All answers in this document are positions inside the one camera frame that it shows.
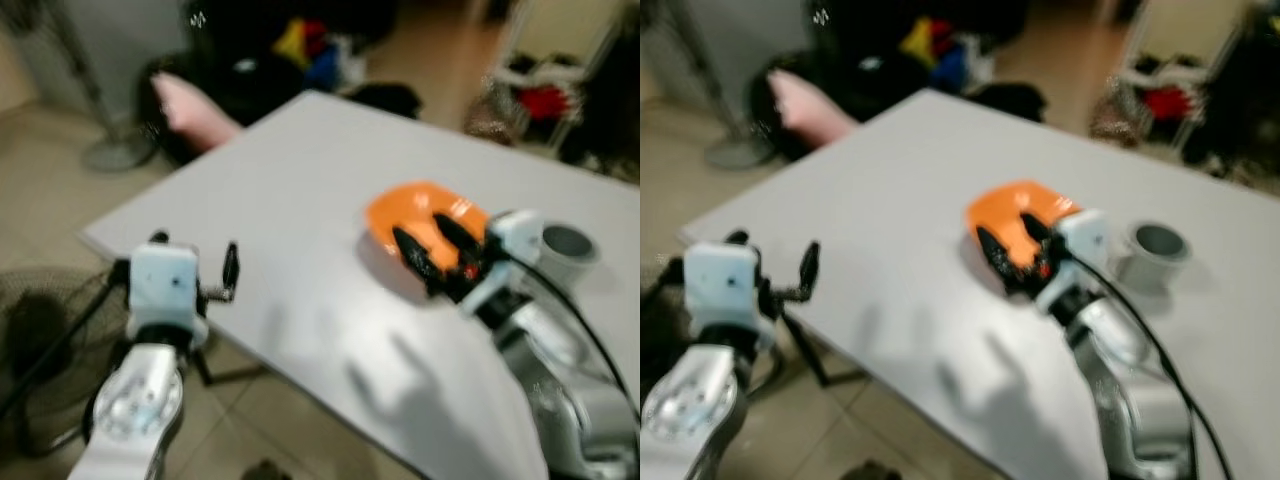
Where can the grey cup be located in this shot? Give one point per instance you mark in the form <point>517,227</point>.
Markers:
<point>1152,270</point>
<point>582,266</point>

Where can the small red item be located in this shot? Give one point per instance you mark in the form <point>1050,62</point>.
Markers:
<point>315,36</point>
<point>940,34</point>

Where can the small black bundle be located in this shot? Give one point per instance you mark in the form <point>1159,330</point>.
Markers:
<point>385,99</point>
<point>1010,101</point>

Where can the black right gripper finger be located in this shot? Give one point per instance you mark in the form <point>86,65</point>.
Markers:
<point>412,256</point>
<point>994,256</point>
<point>456,234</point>
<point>1036,233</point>

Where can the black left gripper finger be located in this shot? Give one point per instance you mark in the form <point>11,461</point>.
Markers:
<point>810,266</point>
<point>736,238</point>
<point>231,266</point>
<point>159,238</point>

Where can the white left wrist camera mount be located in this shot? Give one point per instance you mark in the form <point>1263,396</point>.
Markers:
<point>720,286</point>
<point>163,286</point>

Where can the white metal rack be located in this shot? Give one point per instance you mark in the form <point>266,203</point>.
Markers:
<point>1172,70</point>
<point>548,68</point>

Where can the blue item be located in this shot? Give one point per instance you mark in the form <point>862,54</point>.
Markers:
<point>951,68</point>
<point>323,68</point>

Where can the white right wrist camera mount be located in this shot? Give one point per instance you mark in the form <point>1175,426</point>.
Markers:
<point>516,236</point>
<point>1086,236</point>

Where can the black floor fan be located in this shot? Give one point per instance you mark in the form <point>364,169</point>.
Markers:
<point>32,332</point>
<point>656,318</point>

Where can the orange plastic bowl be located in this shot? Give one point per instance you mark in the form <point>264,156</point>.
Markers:
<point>420,208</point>
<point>1012,205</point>

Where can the large black bag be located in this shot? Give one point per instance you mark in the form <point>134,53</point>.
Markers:
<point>890,88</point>
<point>262,92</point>

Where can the yellow item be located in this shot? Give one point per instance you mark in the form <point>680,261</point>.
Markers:
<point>918,44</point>
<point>292,44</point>

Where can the red cloth in rack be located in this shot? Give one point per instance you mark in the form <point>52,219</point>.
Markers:
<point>1169,104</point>
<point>543,102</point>

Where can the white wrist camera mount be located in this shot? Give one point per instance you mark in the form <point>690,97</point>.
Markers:
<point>516,236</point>
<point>1086,236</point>
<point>720,286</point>
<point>163,286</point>

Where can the black table leg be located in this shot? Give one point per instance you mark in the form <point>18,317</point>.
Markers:
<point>806,352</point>
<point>226,374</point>

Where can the grey standing fan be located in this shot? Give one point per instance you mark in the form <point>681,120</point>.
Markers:
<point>738,154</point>
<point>116,153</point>

